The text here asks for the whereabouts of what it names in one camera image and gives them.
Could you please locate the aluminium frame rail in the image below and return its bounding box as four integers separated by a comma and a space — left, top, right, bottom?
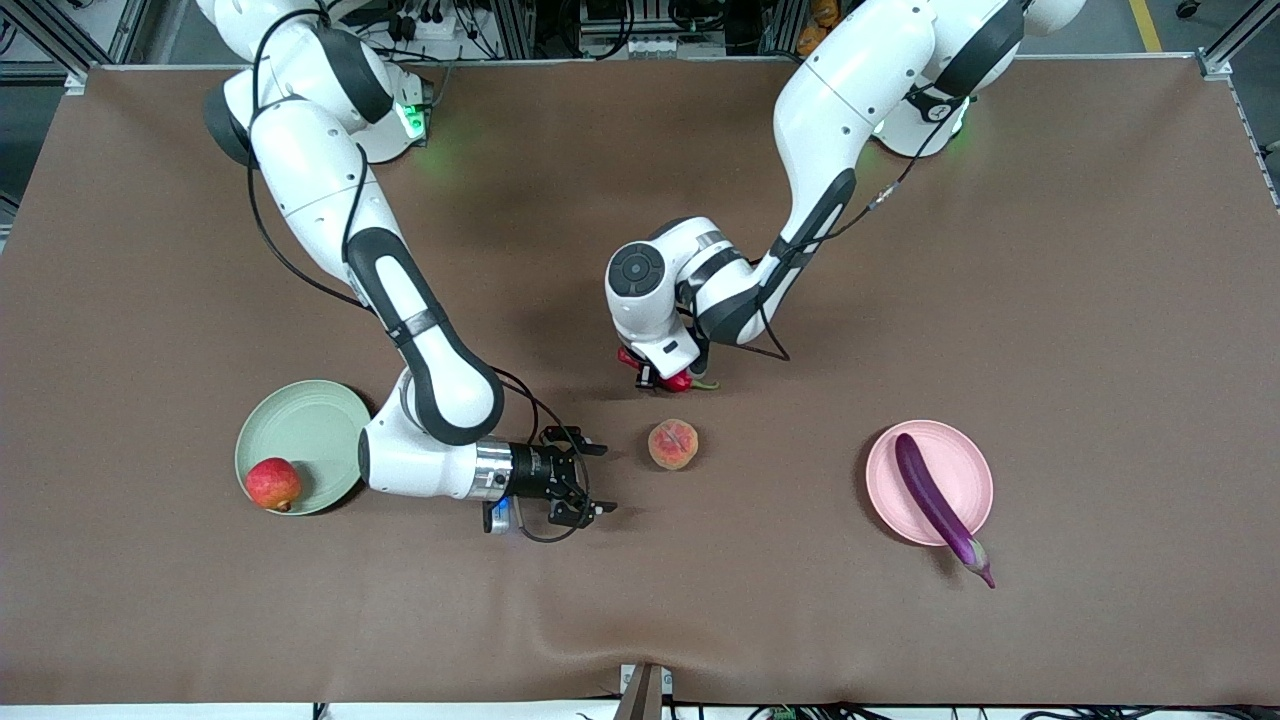
1195, 0, 1280, 83
0, 0, 153, 96

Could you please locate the pink plate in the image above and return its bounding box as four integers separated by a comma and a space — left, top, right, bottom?
865, 419, 995, 547

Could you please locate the orange packaged goods heap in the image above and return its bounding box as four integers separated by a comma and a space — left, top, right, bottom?
797, 0, 843, 57

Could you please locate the grey metal table bracket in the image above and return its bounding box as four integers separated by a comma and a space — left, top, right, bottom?
613, 663, 674, 720

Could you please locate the red apple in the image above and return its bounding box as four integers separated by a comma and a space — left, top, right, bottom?
245, 457, 303, 513

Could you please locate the brown table cloth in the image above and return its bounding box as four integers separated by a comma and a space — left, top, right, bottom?
0, 55, 1280, 706

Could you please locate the red chili pepper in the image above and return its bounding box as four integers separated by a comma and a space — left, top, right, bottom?
616, 346, 720, 393

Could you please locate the purple eggplant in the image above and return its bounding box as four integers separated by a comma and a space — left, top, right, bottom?
893, 432, 997, 590

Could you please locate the orange pink peach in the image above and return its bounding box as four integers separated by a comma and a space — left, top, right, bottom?
647, 418, 700, 471

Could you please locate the pale green plate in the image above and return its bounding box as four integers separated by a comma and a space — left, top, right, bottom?
235, 379, 373, 517

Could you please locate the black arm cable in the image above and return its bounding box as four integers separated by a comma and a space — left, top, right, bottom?
680, 85, 951, 363
245, 5, 593, 545

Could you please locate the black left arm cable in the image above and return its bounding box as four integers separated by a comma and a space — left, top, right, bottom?
680, 85, 951, 363

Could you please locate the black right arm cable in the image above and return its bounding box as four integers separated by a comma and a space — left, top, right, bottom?
245, 5, 593, 545

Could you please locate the white power strip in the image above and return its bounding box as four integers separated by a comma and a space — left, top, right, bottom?
392, 0, 473, 43

